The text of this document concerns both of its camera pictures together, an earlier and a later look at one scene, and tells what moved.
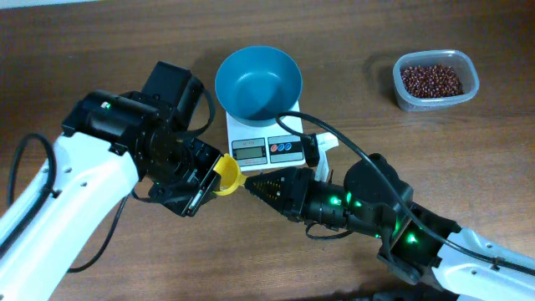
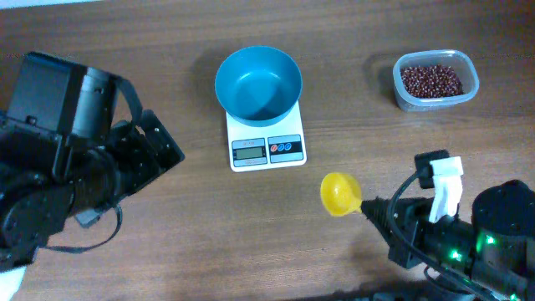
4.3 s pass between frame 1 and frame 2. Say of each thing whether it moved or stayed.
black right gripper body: moved
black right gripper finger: moved
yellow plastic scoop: moved
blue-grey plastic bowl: stayed
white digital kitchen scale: stayed
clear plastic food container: stayed
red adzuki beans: stayed
